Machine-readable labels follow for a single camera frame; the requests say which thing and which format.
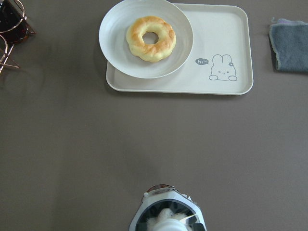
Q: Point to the copper wire bottle rack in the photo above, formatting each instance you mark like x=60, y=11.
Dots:
x=5, y=52

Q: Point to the white round plate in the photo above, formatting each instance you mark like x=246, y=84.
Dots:
x=112, y=37

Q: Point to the cream rabbit tray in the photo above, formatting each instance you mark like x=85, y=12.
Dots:
x=220, y=61

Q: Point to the grey folded cloth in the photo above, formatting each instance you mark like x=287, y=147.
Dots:
x=289, y=40

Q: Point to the glazed ring donut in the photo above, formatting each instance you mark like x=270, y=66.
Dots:
x=151, y=52

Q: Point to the tea bottle white cap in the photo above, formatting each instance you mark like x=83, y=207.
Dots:
x=164, y=208

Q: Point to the middle tea bottle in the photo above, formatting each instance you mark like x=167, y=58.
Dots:
x=13, y=21

